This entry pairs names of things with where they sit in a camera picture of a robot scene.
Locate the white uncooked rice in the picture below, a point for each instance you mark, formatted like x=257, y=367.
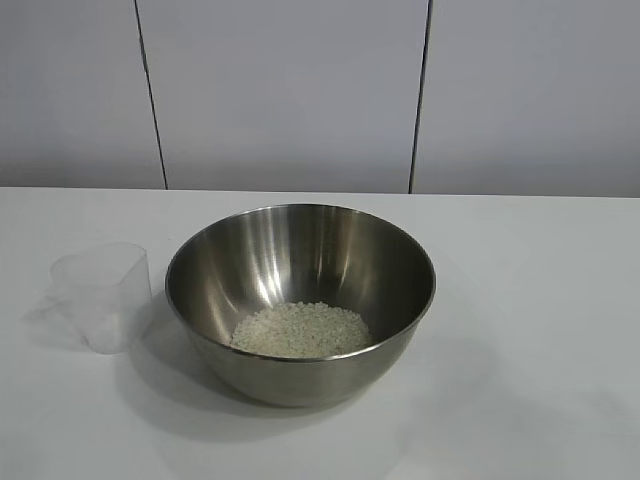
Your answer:
x=300, y=330

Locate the clear plastic measuring cup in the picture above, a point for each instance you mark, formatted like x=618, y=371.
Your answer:
x=125, y=280

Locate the stainless steel mixing bowl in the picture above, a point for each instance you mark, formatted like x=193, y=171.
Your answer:
x=300, y=385

